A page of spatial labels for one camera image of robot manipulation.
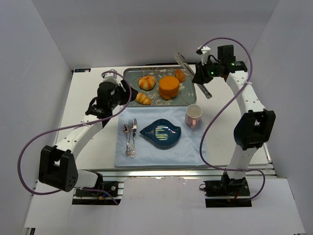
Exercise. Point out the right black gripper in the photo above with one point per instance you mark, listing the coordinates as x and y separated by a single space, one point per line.
199 74

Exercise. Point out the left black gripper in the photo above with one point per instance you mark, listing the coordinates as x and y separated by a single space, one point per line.
124 90

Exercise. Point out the metal tongs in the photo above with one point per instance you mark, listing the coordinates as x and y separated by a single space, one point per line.
182 62

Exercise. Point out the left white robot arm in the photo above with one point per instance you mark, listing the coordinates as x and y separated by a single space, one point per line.
58 163

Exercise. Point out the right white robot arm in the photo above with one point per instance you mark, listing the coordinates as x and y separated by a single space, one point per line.
256 123

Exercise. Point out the striped croissant bread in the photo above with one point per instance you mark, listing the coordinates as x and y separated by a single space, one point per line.
142 99

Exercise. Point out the round striped bread bun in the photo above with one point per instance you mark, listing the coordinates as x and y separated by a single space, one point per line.
147 83

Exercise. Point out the small brown pastry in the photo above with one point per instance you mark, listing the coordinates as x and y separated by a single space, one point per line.
180 75

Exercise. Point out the floral metal tray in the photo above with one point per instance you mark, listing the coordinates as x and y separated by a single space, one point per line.
185 97

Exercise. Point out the silver fork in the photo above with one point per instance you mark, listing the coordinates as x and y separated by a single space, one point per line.
130 125

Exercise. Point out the orange cylindrical cake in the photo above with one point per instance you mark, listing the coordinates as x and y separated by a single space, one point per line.
168 87

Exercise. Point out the pink mug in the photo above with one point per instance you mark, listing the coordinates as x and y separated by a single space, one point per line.
193 115

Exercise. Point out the silver spoon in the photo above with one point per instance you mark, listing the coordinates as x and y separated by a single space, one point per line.
126 132

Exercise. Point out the light blue cloth mat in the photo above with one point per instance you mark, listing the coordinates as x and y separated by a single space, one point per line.
184 153

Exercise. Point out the dark blue leaf plate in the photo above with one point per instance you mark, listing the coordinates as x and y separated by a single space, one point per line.
162 133

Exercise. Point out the silver table knife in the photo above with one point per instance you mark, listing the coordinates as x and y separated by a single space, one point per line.
132 155

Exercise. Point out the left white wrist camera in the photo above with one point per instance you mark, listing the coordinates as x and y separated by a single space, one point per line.
110 76

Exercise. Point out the aluminium frame rail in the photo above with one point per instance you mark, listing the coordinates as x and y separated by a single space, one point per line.
210 172

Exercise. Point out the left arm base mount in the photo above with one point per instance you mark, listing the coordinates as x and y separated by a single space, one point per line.
109 193

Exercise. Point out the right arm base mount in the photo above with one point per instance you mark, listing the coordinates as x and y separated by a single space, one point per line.
216 196

